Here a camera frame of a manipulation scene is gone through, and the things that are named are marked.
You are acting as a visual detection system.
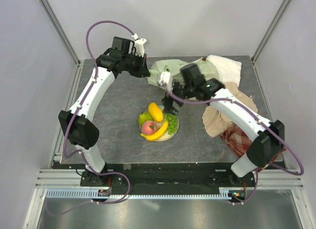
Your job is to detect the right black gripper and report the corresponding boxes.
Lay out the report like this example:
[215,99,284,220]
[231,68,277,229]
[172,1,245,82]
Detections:
[161,78,195,115]

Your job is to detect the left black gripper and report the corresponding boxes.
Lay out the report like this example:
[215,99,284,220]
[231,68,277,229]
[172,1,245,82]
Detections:
[122,52,151,78]

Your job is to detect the yellow fake mango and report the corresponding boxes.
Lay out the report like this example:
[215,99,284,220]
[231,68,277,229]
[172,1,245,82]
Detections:
[148,103,164,122]

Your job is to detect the green fake grapes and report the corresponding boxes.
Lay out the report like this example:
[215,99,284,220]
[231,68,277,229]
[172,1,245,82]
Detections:
[166,114,178,135]

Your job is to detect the green fake apple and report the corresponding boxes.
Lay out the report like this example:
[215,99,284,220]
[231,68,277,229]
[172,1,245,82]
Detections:
[138,112,153,126]

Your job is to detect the pink fake peach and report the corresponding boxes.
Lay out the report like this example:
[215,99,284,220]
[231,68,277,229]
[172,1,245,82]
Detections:
[141,120,157,135]

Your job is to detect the light green plastic bag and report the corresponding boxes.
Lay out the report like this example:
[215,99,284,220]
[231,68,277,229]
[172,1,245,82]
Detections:
[147,57,219,86]

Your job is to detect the yellow fake banana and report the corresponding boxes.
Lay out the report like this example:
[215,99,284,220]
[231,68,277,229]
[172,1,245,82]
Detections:
[140,120,169,141]

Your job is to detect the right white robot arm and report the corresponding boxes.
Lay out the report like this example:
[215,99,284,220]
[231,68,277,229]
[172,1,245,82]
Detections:
[157,64,284,187]

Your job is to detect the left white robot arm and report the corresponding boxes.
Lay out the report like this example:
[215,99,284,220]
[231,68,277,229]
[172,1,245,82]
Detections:
[58,35,150,186]

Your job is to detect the beige and blue plate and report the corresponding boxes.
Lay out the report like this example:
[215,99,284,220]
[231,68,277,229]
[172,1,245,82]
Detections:
[139,105,179,141]

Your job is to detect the beige crumpled cloth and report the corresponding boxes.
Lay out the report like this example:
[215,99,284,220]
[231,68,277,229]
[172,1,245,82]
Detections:
[202,82,258,138]

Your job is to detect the white folded towel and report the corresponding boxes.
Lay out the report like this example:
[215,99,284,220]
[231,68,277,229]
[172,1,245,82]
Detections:
[207,55,241,87]

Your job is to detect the red plaid cloth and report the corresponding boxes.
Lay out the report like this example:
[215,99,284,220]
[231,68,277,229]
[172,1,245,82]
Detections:
[220,125,287,169]

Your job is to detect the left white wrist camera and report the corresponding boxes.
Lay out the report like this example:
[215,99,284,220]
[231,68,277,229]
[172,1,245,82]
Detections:
[131,34,149,57]

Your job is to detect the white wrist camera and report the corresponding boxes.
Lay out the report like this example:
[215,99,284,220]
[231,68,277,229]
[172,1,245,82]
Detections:
[131,34,149,57]
[157,71,173,92]

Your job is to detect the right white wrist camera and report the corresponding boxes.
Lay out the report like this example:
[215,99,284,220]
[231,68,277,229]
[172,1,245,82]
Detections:
[157,71,173,92]

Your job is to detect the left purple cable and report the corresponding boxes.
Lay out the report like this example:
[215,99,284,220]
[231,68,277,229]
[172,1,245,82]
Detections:
[63,21,138,158]

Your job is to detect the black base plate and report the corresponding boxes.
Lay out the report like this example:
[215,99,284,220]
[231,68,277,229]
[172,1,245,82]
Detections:
[80,162,255,194]

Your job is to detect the light blue cable duct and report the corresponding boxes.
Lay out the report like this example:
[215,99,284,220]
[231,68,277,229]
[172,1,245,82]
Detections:
[46,189,232,200]

